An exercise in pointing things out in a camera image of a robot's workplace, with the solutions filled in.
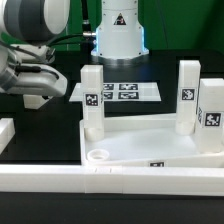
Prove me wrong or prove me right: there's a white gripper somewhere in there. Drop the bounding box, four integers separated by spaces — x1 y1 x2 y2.
0 64 67 97

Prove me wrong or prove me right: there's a white desk top tray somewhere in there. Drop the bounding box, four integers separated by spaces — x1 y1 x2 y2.
80 114 224 168

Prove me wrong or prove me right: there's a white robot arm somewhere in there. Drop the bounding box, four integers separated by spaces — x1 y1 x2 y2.
0 0 149 97

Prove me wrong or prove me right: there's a white left obstacle block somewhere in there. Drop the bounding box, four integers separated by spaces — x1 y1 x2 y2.
0 118 15 154

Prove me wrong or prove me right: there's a white front obstacle bar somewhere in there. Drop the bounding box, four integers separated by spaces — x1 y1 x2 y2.
0 165 224 196

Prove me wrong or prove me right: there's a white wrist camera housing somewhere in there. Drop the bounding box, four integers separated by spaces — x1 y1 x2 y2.
13 44 55 64

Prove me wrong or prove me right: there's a black cable with connector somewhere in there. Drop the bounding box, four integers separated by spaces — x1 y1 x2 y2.
46 0 98 53

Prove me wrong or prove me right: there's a white marker base plate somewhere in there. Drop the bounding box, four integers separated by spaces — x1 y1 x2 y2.
68 81 162 103

